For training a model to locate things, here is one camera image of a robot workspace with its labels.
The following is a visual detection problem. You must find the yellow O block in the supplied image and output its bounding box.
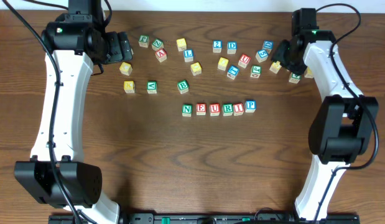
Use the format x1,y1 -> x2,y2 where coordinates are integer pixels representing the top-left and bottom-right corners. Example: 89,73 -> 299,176
190,62 -> 202,76

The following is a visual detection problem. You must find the green V block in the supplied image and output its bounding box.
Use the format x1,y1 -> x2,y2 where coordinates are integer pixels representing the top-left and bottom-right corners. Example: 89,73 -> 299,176
147,81 -> 157,94

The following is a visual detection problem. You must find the yellow C block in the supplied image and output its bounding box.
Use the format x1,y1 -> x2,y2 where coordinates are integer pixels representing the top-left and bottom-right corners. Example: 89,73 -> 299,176
119,62 -> 132,76

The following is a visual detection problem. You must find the blue 5 block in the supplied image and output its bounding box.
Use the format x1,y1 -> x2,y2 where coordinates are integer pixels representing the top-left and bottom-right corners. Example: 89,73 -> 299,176
256,49 -> 269,63

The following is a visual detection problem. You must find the blue D block right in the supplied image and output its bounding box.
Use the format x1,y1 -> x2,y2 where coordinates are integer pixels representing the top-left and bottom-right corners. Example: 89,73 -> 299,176
262,40 -> 274,54

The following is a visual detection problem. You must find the red I block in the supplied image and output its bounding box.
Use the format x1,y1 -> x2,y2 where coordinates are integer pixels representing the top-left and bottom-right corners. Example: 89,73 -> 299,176
233,103 -> 244,116

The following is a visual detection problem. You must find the green J block right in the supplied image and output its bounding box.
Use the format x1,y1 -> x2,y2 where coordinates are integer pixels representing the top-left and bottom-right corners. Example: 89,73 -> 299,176
250,65 -> 262,78

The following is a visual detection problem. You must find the blue P block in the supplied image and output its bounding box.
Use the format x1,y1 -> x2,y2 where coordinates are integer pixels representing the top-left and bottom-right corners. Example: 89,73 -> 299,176
244,100 -> 256,113

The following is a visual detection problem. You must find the yellow S block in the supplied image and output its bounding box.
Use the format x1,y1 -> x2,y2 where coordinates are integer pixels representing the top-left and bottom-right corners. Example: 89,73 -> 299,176
176,38 -> 187,52

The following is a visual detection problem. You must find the green 4 block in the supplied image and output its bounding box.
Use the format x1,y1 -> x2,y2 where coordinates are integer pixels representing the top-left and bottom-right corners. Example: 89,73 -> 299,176
289,73 -> 302,84

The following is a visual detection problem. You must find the blue L block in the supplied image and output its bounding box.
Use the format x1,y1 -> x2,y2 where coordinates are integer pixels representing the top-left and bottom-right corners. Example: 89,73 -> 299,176
183,49 -> 194,62

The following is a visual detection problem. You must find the yellow K block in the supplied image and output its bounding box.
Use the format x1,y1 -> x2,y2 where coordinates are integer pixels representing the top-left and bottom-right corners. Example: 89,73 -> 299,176
123,80 -> 136,93

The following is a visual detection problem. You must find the yellow block far right low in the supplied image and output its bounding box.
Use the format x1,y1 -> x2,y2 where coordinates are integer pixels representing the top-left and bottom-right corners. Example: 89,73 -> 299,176
304,67 -> 313,78

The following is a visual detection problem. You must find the yellow Q block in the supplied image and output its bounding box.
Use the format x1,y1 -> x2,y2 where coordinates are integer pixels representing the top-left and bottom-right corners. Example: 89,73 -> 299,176
218,57 -> 229,71

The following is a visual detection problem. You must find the green Z block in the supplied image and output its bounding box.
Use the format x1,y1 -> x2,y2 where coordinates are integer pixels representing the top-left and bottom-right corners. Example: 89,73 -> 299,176
152,39 -> 164,51

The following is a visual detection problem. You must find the green B block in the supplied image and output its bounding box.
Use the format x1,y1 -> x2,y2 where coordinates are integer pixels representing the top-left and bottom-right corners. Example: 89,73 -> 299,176
177,80 -> 189,94

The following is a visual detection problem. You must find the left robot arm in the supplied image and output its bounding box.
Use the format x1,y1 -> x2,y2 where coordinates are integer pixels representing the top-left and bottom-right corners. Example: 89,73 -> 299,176
14,1 -> 132,223

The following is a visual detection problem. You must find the blue d block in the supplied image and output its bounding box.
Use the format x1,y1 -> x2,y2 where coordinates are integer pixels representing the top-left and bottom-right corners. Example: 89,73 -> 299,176
227,42 -> 237,54
262,40 -> 274,54

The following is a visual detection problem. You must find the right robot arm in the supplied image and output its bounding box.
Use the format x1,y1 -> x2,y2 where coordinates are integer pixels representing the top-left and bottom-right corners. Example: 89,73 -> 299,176
271,8 -> 379,223

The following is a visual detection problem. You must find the green R block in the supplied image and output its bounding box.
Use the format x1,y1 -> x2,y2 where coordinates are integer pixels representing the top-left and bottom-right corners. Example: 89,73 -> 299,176
223,103 -> 233,116

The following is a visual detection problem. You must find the green N block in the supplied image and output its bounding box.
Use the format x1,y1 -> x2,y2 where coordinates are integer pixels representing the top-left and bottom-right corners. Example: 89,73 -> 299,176
182,104 -> 193,117

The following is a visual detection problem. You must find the blue 2 block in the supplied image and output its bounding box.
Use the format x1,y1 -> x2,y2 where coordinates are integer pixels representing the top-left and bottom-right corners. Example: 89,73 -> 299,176
213,40 -> 223,54

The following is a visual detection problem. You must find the red E block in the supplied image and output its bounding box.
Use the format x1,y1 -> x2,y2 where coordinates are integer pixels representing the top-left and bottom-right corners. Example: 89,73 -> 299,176
196,103 -> 206,116

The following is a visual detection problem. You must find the blue T block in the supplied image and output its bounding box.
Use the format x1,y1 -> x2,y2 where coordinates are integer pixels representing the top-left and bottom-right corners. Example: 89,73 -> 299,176
226,65 -> 239,80

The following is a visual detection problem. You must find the red u block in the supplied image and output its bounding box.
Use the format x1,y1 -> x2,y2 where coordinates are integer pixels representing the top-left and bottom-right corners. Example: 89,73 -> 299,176
238,54 -> 251,68
209,103 -> 221,116

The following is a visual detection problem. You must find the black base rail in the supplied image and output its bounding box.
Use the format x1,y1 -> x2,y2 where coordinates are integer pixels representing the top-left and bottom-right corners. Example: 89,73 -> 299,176
48,211 -> 361,224

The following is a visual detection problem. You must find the green j block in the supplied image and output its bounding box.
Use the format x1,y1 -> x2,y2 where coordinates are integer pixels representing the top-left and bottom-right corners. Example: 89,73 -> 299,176
138,35 -> 149,48
250,65 -> 262,78

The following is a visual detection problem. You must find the red A block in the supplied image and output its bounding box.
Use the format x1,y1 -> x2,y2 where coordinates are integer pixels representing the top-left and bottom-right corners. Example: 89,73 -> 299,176
155,49 -> 167,62

